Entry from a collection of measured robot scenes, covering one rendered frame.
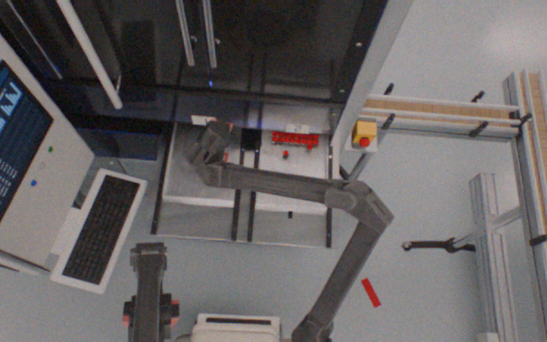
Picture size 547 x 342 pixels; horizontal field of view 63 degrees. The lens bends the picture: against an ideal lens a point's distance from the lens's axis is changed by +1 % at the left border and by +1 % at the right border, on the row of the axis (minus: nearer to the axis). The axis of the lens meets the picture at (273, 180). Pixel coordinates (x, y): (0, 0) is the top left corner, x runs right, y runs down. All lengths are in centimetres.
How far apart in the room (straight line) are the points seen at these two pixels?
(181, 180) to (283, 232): 43
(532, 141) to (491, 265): 57
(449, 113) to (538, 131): 35
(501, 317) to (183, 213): 139
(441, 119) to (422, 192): 97
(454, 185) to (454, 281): 58
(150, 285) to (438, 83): 256
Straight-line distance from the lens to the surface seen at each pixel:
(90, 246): 174
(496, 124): 198
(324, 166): 171
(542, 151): 202
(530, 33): 375
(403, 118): 183
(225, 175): 114
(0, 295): 276
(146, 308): 96
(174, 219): 164
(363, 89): 139
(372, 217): 98
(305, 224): 163
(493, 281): 218
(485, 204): 226
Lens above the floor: 244
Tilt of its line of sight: 69 degrees down
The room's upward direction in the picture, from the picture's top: 9 degrees clockwise
